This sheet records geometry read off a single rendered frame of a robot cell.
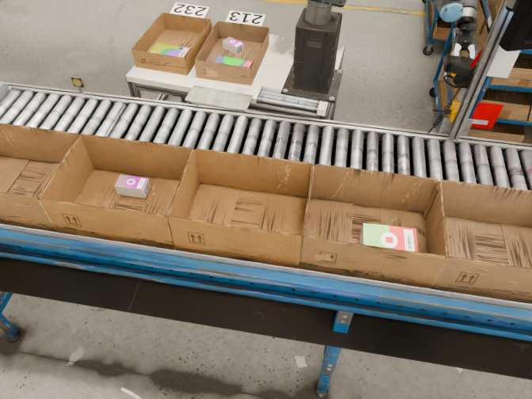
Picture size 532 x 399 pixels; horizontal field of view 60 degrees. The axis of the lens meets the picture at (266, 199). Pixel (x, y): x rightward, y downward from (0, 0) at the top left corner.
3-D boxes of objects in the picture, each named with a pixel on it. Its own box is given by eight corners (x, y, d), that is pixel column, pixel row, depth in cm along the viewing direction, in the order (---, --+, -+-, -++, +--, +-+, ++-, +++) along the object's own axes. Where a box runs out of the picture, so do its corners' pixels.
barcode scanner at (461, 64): (436, 74, 188) (447, 51, 180) (465, 80, 188) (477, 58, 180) (437, 83, 184) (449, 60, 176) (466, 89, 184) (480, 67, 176)
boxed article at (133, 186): (123, 183, 162) (120, 174, 158) (150, 187, 161) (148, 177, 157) (117, 195, 158) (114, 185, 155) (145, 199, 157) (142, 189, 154)
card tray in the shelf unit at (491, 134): (454, 99, 284) (460, 85, 277) (505, 104, 281) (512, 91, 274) (461, 142, 258) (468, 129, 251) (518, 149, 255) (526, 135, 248)
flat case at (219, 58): (218, 57, 235) (218, 55, 234) (253, 64, 231) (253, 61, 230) (207, 72, 226) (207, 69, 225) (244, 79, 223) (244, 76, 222)
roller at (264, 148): (277, 125, 211) (277, 116, 207) (256, 212, 178) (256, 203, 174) (266, 124, 212) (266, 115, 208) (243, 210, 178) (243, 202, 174)
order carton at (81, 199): (199, 183, 163) (194, 147, 150) (174, 250, 144) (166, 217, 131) (93, 169, 167) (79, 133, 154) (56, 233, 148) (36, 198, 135)
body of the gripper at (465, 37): (469, 53, 209) (470, 29, 211) (474, 43, 201) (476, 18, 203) (451, 52, 210) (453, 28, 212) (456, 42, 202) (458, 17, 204)
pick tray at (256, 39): (269, 44, 247) (270, 27, 239) (252, 86, 222) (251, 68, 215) (218, 37, 251) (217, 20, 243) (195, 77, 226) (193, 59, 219)
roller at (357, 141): (362, 135, 207) (364, 127, 203) (358, 226, 174) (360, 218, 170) (351, 134, 208) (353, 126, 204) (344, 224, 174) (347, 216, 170)
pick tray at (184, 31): (213, 36, 251) (211, 19, 244) (187, 76, 227) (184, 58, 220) (165, 28, 256) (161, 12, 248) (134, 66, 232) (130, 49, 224)
